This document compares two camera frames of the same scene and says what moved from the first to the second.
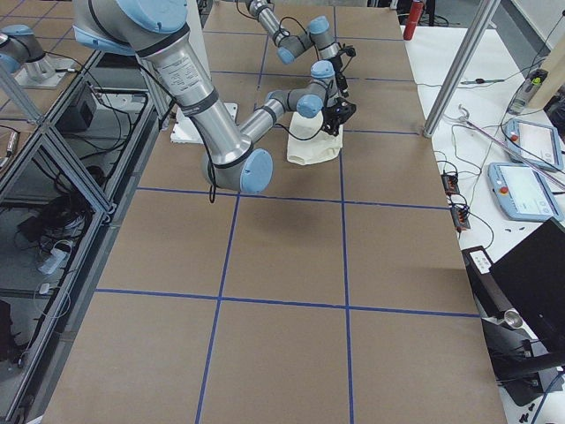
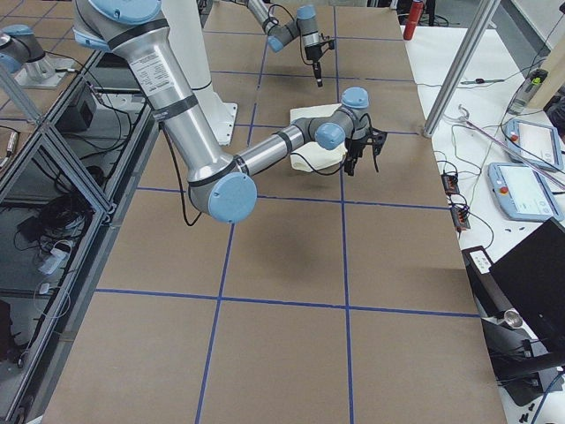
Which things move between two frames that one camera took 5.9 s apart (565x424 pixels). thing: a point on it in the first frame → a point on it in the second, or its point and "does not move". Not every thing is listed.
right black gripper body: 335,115 → 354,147
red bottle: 414,15 does not move
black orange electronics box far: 450,183 does not move
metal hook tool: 465,120 does not move
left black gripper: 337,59 → 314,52
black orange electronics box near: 459,215 does not move
